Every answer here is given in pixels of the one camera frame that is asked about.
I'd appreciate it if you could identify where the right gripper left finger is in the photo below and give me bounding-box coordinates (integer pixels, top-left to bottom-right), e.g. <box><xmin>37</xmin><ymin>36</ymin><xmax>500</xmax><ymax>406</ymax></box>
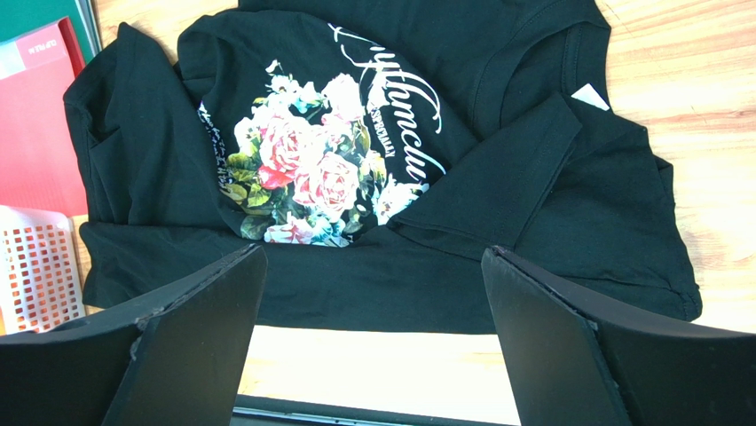
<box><xmin>1</xmin><ymin>245</ymin><xmax>267</xmax><ymax>425</ymax></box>

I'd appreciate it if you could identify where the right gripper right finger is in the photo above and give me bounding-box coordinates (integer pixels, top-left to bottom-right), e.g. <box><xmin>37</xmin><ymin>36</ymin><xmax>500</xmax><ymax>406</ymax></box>
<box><xmin>482</xmin><ymin>247</ymin><xmax>755</xmax><ymax>425</ymax></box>

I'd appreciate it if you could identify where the black floral t shirt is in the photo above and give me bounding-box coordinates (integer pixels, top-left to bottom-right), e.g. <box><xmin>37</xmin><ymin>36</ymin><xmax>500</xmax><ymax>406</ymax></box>
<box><xmin>63</xmin><ymin>1</ymin><xmax>702</xmax><ymax>334</ymax></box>

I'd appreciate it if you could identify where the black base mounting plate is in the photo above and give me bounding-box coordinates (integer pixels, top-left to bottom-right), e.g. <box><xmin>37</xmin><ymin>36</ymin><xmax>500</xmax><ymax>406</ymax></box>
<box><xmin>230</xmin><ymin>395</ymin><xmax>496</xmax><ymax>426</ymax></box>

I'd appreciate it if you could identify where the white plastic laundry basket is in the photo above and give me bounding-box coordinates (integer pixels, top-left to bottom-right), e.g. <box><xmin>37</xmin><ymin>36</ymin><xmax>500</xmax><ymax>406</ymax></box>
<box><xmin>1</xmin><ymin>206</ymin><xmax>86</xmax><ymax>335</ymax></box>

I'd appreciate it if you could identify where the red ring binder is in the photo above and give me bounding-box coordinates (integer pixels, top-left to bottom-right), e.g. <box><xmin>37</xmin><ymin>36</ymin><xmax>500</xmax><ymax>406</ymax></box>
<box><xmin>1</xmin><ymin>17</ymin><xmax>88</xmax><ymax>217</ymax></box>

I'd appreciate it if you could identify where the green ring binder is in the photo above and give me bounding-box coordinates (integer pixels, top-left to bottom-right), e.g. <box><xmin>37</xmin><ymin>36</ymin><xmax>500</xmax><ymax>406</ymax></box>
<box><xmin>0</xmin><ymin>0</ymin><xmax>102</xmax><ymax>63</ymax></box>

